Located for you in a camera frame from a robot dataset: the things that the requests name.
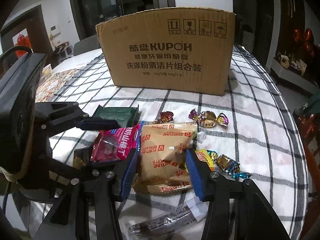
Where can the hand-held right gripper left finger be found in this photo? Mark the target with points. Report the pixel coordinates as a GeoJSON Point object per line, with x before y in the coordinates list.
{"type": "Point", "coordinates": [128, 175]}

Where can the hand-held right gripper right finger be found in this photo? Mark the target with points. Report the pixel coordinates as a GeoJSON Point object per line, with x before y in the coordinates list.
{"type": "Point", "coordinates": [196, 175]}

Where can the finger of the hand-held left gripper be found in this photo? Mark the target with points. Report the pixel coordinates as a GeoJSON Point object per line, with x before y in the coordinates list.
{"type": "Point", "coordinates": [100, 124]}
{"type": "Point", "coordinates": [65, 166]}

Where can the dark green snack packet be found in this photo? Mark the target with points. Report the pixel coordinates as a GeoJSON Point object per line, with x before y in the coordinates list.
{"type": "Point", "coordinates": [120, 116]}

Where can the red snack packet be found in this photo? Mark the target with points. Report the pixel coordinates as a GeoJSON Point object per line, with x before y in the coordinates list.
{"type": "Point", "coordinates": [112, 142]}

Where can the tan biscuit packet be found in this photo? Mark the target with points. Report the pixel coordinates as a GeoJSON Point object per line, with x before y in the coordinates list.
{"type": "Point", "coordinates": [162, 150]}
{"type": "Point", "coordinates": [170, 188]}

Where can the small purple candy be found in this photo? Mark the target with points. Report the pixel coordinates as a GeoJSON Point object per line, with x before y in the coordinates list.
{"type": "Point", "coordinates": [166, 116]}

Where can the brown cardboard box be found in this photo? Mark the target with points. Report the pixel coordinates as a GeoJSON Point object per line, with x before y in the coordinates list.
{"type": "Point", "coordinates": [162, 55]}

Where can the yellow snack packet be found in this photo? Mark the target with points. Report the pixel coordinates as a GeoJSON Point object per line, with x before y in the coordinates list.
{"type": "Point", "coordinates": [206, 158]}

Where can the black snack packet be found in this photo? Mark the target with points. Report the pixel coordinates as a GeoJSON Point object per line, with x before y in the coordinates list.
{"type": "Point", "coordinates": [81, 156]}

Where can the blue gold wrapped candy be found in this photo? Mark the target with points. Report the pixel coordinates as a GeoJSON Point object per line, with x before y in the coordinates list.
{"type": "Point", "coordinates": [226, 164]}

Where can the clear candy wrapper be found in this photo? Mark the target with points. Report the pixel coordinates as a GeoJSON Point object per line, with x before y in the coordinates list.
{"type": "Point", "coordinates": [201, 136]}

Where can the white cup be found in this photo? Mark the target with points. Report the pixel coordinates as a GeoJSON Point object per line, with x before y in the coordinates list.
{"type": "Point", "coordinates": [46, 70]}

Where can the patterned table mat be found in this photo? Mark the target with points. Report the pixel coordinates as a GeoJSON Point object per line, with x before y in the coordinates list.
{"type": "Point", "coordinates": [57, 80]}

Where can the purple gold wrapped candy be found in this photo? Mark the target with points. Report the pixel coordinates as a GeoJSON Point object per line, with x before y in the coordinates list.
{"type": "Point", "coordinates": [207, 118]}

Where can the silver snack bar packet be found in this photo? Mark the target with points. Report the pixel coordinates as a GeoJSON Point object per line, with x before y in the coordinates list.
{"type": "Point", "coordinates": [162, 223]}

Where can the red door decoration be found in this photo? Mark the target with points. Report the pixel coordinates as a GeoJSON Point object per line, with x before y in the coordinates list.
{"type": "Point", "coordinates": [21, 43]}

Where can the grey chair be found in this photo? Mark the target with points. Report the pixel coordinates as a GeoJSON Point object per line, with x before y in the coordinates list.
{"type": "Point", "coordinates": [87, 45]}

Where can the checked white tablecloth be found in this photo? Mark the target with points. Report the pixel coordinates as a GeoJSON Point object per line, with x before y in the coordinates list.
{"type": "Point", "coordinates": [250, 100]}

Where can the wooden chair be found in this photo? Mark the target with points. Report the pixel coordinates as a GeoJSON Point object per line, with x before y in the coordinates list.
{"type": "Point", "coordinates": [308, 132]}

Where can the green cloth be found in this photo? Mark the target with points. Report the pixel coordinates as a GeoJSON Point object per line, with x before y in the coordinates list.
{"type": "Point", "coordinates": [312, 105]}

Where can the dark sideboard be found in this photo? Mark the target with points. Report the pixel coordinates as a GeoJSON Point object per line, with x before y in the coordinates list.
{"type": "Point", "coordinates": [295, 75]}

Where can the red balloons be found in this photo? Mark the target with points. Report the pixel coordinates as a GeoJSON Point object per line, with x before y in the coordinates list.
{"type": "Point", "coordinates": [303, 41]}

